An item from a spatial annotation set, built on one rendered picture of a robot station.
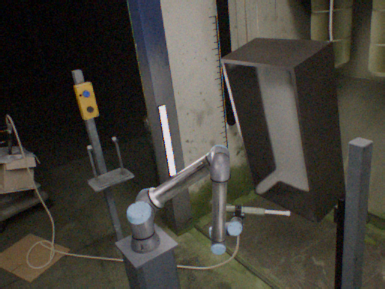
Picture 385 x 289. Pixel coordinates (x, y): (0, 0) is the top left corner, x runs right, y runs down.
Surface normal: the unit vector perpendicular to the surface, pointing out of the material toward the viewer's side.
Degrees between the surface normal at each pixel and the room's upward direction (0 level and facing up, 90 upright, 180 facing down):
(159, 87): 90
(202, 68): 90
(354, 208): 90
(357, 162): 90
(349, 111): 57
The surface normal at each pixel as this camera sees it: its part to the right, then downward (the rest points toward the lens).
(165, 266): 0.56, 0.28
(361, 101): -0.76, -0.21
